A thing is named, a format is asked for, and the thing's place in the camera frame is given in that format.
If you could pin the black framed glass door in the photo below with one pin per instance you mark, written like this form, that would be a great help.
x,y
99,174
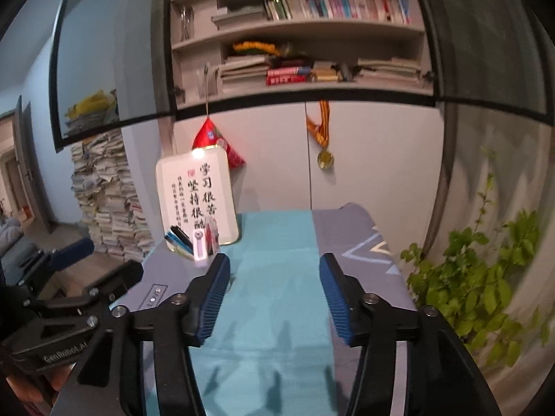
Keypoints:
x,y
108,43
485,39

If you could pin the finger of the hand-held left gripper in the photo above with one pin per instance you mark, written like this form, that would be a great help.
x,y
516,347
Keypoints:
x,y
117,275
71,249

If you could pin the white lower cabinet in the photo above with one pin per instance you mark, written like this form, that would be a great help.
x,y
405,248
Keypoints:
x,y
381,160

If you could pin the tall pile of papers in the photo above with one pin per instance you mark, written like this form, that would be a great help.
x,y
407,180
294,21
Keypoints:
x,y
108,199

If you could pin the white curtain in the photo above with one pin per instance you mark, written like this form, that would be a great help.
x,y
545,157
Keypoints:
x,y
511,169

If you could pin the red hanging ornament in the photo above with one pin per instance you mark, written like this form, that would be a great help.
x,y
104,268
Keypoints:
x,y
212,138

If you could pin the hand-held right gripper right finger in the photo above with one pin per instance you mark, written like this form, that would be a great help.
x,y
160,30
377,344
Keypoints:
x,y
336,299

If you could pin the row of upright books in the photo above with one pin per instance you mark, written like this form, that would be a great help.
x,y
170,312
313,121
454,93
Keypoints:
x,y
338,4

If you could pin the green potted plant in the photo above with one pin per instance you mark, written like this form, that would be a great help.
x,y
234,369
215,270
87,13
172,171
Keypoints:
x,y
477,277

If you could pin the white calligraphy sign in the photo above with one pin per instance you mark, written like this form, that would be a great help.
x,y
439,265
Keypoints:
x,y
203,190

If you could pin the gold medal with striped ribbon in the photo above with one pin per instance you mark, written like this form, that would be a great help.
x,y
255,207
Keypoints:
x,y
325,159

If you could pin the wide stack of grey booklets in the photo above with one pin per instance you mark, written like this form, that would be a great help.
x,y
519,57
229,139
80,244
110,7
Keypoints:
x,y
390,71

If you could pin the purple and white eraser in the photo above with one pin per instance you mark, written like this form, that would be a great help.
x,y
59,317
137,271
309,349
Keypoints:
x,y
199,247

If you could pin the blue pen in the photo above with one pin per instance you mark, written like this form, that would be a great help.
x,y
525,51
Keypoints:
x,y
177,243

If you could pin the grey flat book stack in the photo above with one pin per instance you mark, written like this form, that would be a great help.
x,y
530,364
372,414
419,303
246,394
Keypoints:
x,y
238,19

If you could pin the grey wall bookshelf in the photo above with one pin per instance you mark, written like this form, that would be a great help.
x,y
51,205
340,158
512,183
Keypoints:
x,y
303,34

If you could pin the frosted plastic cup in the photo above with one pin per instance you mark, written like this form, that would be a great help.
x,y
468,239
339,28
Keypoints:
x,y
186,255

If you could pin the stack of white booklets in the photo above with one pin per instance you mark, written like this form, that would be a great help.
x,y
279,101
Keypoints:
x,y
245,71

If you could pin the yellow green flower garland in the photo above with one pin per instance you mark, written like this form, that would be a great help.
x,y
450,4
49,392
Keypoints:
x,y
256,47

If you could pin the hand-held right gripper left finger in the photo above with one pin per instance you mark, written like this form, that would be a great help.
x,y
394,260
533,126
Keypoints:
x,y
214,299

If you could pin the clear drinking glass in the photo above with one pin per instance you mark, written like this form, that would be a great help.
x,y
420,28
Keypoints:
x,y
186,24

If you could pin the small stack of dark books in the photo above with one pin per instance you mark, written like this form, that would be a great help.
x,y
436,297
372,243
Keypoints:
x,y
331,73

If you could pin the grey room door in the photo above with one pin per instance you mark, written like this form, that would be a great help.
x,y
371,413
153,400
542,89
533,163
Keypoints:
x,y
26,169

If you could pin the teal and grey desk mat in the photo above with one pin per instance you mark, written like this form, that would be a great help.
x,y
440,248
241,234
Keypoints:
x,y
277,268

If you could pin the pair of red books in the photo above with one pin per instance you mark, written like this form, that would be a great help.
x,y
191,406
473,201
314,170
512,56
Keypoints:
x,y
288,76

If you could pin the black marker pen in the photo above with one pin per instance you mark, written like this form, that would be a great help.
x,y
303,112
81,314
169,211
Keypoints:
x,y
182,235

